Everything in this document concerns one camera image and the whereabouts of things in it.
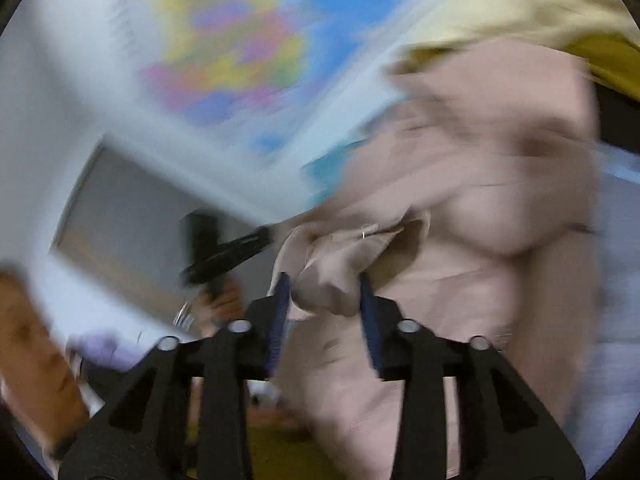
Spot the pink jacket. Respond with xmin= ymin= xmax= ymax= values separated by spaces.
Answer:
xmin=273 ymin=40 xmax=598 ymax=479

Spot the person left hand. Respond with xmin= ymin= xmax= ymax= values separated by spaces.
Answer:
xmin=192 ymin=278 xmax=245 ymax=337

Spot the grey wooden door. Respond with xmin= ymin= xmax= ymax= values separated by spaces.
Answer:
xmin=42 ymin=142 xmax=267 ymax=336

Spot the teal grey bed sheet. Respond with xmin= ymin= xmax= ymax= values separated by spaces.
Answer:
xmin=304 ymin=138 xmax=640 ymax=480

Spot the purple hanging garment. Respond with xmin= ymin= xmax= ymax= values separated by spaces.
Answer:
xmin=66 ymin=332 xmax=145 ymax=372

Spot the person head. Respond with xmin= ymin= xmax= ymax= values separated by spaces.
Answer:
xmin=1 ymin=270 xmax=90 ymax=460

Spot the olive green garment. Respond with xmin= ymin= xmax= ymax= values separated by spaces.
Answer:
xmin=562 ymin=32 xmax=640 ymax=101

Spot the cream garment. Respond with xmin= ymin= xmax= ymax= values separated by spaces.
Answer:
xmin=401 ymin=0 xmax=639 ymax=58

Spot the colourful wall map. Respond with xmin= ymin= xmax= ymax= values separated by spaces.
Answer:
xmin=112 ymin=0 xmax=422 ymax=162

